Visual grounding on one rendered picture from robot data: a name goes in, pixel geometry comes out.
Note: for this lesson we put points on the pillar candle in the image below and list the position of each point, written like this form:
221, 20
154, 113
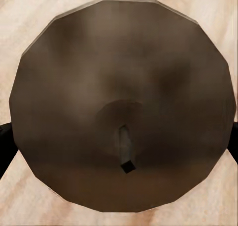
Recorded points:
122, 106

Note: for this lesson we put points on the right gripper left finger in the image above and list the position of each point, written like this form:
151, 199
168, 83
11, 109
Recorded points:
8, 148

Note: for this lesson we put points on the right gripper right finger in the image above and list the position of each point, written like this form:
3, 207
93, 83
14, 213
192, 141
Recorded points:
233, 142

